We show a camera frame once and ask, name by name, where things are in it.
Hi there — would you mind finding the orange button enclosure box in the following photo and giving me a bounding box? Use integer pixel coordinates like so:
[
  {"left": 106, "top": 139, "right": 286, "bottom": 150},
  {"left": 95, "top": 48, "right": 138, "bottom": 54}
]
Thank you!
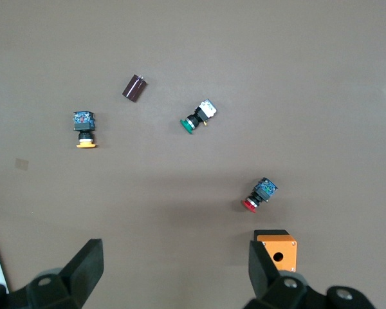
[{"left": 253, "top": 229, "right": 299, "bottom": 273}]

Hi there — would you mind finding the red push button switch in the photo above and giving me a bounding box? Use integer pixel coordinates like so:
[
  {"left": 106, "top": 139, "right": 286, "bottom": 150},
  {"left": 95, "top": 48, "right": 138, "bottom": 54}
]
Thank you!
[{"left": 241, "top": 176, "right": 279, "bottom": 214}]

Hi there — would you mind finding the green push button switch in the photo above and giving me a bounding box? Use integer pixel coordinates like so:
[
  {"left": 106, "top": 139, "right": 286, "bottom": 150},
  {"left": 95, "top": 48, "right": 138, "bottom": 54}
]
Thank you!
[{"left": 179, "top": 98, "right": 219, "bottom": 135}]

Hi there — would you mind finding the yellow push button switch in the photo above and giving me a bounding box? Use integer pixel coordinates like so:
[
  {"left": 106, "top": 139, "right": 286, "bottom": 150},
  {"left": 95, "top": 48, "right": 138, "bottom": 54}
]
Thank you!
[{"left": 72, "top": 111, "right": 98, "bottom": 149}]

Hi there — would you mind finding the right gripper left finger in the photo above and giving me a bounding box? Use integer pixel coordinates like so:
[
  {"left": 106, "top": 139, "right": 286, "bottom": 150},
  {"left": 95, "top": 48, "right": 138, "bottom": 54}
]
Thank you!
[{"left": 25, "top": 238, "right": 104, "bottom": 309}]

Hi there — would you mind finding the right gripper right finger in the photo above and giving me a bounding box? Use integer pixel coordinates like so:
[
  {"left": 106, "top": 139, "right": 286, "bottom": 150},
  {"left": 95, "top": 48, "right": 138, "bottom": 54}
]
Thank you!
[{"left": 243, "top": 239, "right": 313, "bottom": 309}]

